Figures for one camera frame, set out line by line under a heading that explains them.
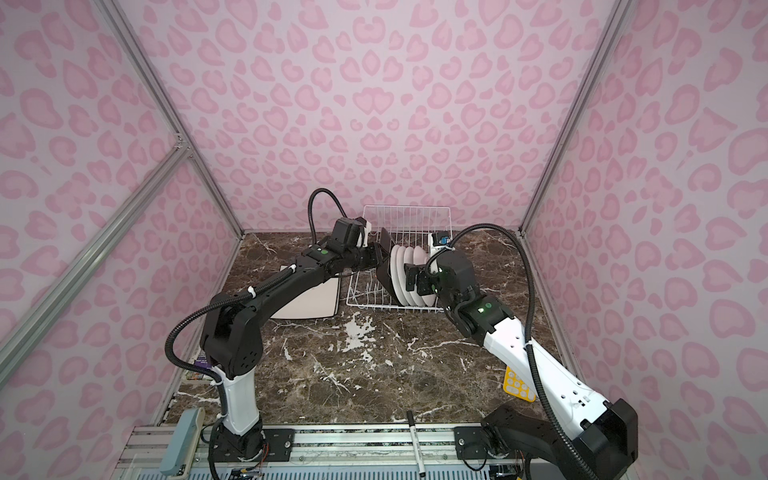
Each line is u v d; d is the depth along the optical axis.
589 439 0.37
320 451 0.73
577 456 0.36
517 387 0.81
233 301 0.51
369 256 0.80
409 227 1.19
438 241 0.63
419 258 0.92
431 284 0.64
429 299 0.93
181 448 0.69
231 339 0.49
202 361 0.86
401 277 0.74
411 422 0.76
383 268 0.84
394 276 0.86
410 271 0.65
